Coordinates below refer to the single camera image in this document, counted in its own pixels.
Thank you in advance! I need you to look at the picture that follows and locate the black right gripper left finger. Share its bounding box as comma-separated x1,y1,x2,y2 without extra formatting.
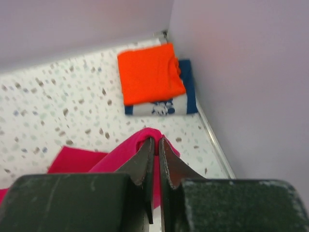
0,138,155,232

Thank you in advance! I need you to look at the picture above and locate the pink t shirt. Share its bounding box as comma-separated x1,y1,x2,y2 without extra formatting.
0,127,181,211

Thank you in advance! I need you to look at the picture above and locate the orange folded t shirt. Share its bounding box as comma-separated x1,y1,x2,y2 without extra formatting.
117,43,186,106

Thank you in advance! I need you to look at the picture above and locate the blue grey cartoon t shirt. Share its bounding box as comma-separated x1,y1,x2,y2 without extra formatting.
124,59,198,116

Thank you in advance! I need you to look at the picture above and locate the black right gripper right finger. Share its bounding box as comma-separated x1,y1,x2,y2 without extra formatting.
159,139,309,232

